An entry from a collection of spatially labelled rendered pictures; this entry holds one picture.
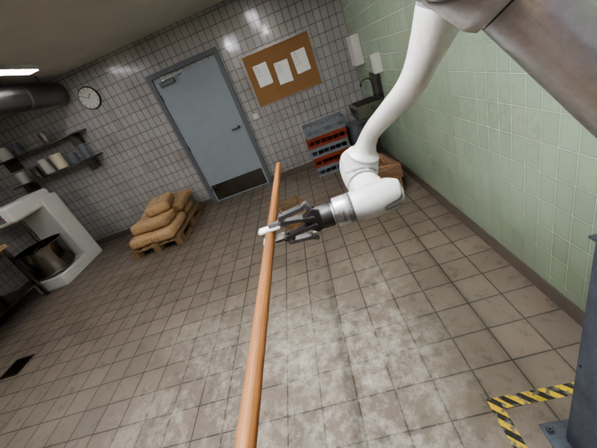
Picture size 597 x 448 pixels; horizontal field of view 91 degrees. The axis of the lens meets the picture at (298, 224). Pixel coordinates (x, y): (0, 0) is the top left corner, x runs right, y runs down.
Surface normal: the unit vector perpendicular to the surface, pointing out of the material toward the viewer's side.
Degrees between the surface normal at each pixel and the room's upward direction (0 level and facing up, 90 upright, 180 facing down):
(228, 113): 90
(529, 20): 95
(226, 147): 90
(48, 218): 90
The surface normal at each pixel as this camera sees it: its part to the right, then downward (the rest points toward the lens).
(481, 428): -0.34, -0.82
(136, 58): 0.04, 0.47
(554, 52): -0.58, 0.67
